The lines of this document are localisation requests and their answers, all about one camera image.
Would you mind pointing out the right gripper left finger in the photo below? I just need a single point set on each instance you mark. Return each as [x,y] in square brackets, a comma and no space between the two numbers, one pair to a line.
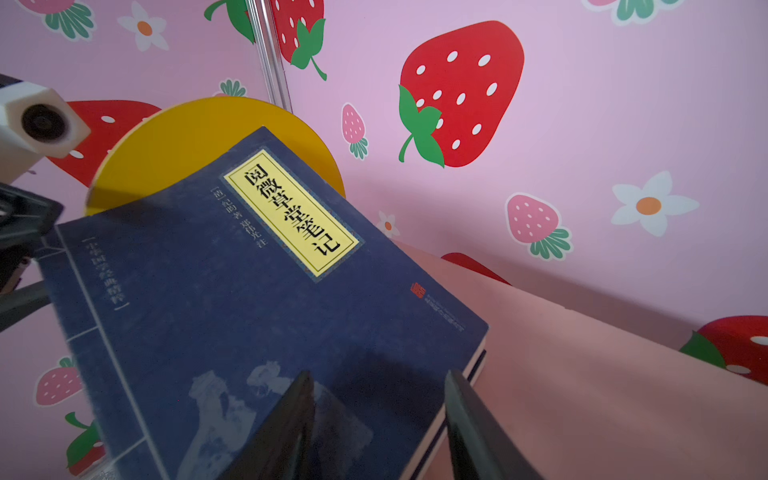
[280,449]

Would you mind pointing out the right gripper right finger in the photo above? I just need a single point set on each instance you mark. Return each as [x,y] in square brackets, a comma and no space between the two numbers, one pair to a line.
[479,447]

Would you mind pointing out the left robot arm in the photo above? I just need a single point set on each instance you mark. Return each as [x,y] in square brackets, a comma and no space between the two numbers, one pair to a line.
[22,302]

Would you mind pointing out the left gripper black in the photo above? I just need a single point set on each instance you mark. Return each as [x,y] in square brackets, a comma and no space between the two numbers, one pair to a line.
[25,218]

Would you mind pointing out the yellow pink blue bookshelf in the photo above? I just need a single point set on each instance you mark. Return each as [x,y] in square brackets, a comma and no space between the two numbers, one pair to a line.
[585,401]

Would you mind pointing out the navy book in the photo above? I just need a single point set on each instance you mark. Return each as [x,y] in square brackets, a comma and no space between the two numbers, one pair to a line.
[188,313]

